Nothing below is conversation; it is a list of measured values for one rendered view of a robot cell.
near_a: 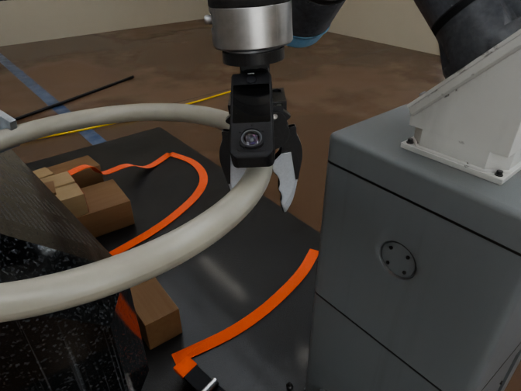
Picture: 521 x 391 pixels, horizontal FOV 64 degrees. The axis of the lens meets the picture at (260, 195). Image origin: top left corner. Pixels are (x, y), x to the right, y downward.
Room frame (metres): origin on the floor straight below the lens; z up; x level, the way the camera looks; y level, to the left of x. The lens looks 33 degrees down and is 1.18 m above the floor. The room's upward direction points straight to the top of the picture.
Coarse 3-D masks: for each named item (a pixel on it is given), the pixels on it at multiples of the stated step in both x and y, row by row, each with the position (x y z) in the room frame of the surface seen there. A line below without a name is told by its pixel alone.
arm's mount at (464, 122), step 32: (480, 64) 0.61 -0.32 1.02; (512, 64) 0.58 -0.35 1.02; (448, 96) 0.64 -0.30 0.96; (480, 96) 0.60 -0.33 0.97; (512, 96) 0.57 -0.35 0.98; (416, 128) 0.69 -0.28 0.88; (448, 128) 0.63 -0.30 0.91; (480, 128) 0.59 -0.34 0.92; (512, 128) 0.56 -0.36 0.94; (448, 160) 0.61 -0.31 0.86; (480, 160) 0.58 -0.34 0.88; (512, 160) 0.57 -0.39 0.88
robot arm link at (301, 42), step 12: (300, 0) 0.57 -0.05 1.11; (312, 0) 0.56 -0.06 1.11; (324, 0) 0.55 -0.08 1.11; (336, 0) 0.56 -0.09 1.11; (300, 12) 0.58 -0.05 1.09; (312, 12) 0.57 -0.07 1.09; (324, 12) 0.57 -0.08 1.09; (336, 12) 0.60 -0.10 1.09; (300, 24) 0.59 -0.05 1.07; (312, 24) 0.59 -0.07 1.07; (324, 24) 0.60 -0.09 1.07; (300, 36) 0.61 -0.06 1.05; (312, 36) 0.61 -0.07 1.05
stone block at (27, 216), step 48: (0, 192) 0.71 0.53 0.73; (48, 192) 0.88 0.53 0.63; (0, 240) 0.53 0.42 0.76; (48, 240) 0.60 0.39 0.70; (96, 240) 0.72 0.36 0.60; (0, 336) 0.44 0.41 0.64; (48, 336) 0.47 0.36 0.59; (96, 336) 0.52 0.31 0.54; (0, 384) 0.42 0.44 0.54; (48, 384) 0.46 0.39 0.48; (96, 384) 0.50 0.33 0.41
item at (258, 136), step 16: (240, 80) 0.46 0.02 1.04; (256, 80) 0.46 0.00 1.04; (240, 96) 0.44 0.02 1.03; (256, 96) 0.44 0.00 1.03; (272, 96) 0.45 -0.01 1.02; (240, 112) 0.42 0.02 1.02; (256, 112) 0.42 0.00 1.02; (272, 112) 0.42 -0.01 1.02; (240, 128) 0.40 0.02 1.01; (256, 128) 0.40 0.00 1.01; (272, 128) 0.40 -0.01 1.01; (240, 144) 0.38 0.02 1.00; (256, 144) 0.38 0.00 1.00; (272, 144) 0.38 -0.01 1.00; (240, 160) 0.37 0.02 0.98; (256, 160) 0.37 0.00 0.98; (272, 160) 0.38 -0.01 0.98
